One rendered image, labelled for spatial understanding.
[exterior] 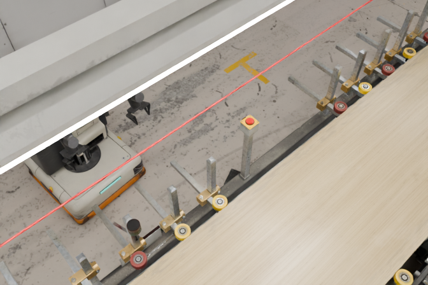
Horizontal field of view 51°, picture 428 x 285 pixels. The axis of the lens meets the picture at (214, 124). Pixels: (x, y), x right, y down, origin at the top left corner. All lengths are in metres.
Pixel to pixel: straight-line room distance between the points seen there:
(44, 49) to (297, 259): 1.72
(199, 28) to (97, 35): 0.23
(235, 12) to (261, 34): 3.66
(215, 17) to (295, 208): 1.57
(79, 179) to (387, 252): 2.06
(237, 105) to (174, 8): 3.10
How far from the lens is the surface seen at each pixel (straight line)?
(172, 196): 2.17
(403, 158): 2.73
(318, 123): 3.00
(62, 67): 0.81
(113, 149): 3.40
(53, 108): 0.84
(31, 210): 3.62
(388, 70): 3.18
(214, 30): 0.98
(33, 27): 4.56
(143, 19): 0.85
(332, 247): 2.33
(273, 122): 3.86
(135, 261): 2.26
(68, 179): 3.33
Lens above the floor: 2.98
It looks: 51 degrees down
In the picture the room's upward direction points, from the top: straight up
